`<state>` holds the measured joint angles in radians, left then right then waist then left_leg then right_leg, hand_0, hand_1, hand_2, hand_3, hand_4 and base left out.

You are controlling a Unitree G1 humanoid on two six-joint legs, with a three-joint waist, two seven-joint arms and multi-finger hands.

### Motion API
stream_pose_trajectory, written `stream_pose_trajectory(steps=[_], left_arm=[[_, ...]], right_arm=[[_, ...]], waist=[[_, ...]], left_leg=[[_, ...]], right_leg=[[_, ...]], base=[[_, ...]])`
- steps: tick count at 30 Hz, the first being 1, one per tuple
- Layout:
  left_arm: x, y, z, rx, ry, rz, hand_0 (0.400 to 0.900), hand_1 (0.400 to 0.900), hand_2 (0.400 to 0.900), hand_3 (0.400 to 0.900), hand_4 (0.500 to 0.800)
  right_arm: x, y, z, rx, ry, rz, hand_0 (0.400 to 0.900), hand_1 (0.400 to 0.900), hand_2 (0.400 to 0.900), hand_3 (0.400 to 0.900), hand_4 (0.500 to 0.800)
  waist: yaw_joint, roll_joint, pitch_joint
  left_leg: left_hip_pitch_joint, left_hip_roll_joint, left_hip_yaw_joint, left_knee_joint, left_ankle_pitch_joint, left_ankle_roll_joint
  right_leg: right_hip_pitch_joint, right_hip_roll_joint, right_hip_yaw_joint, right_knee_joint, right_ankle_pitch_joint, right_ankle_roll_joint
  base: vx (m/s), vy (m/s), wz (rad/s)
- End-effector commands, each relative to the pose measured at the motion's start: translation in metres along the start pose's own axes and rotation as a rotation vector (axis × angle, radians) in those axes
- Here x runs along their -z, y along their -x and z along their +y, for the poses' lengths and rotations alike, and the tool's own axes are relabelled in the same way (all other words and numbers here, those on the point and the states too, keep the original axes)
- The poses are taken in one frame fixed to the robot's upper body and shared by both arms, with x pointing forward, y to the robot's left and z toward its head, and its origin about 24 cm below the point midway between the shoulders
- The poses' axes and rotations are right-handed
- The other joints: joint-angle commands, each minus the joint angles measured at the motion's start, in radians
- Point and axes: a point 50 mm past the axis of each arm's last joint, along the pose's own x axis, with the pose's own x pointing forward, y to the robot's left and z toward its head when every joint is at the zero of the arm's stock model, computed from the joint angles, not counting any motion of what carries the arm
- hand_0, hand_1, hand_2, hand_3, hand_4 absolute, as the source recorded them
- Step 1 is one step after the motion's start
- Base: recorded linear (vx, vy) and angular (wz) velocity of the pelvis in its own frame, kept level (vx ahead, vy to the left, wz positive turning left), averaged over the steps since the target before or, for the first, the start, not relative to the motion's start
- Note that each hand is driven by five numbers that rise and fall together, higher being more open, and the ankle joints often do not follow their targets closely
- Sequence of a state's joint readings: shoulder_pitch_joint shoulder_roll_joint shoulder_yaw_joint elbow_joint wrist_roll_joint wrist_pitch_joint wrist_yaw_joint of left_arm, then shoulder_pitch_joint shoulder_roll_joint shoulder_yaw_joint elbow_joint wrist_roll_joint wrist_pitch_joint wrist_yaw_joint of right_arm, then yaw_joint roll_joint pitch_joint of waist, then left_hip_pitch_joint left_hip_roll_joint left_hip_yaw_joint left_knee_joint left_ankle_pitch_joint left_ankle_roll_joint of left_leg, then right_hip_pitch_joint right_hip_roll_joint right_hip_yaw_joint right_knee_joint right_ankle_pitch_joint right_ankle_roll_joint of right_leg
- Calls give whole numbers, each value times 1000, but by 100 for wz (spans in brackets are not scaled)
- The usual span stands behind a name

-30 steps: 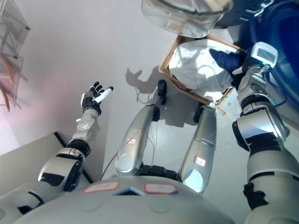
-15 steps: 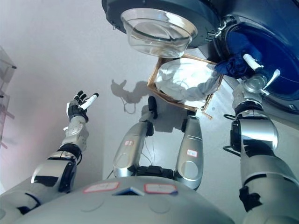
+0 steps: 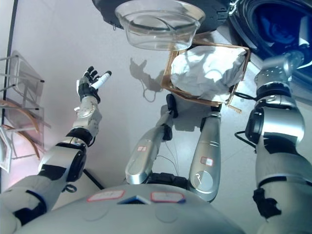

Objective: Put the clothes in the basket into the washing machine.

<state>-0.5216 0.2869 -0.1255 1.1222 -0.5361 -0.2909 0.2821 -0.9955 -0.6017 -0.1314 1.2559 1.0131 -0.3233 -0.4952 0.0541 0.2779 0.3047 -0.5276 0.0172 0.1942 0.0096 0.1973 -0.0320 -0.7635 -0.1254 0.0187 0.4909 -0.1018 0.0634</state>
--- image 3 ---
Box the white crumpled clothes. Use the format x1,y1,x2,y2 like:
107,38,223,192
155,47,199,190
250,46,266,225
170,46,247,102

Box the round washer door with glass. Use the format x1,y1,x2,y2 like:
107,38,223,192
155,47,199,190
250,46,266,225
92,0,231,52

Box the silver robot torso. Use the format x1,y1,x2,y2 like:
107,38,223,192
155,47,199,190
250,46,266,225
46,170,259,234

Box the silver robot leg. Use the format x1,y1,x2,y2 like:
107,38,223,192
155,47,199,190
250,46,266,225
189,111,223,203
125,94,178,185

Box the silver right robot leg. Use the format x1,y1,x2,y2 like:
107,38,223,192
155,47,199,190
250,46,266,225
189,111,223,203

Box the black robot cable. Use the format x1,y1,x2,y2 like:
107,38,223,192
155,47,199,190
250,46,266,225
231,91,257,101

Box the navy blue garment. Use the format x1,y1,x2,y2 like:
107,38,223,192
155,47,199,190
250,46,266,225
254,6,302,48

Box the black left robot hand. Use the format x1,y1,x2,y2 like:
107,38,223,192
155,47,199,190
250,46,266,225
77,66,112,103

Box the silver left robot leg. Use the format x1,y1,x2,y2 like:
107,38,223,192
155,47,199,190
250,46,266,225
125,94,178,185

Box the clear acrylic chair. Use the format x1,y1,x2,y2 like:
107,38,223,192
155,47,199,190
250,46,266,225
0,50,52,172

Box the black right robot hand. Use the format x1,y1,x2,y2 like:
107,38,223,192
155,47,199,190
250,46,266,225
286,50,307,73

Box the grey front-load washing machine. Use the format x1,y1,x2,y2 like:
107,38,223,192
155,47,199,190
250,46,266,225
219,0,312,82

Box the brown woven laundry basket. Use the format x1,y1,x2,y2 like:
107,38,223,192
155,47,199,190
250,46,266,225
160,33,252,114

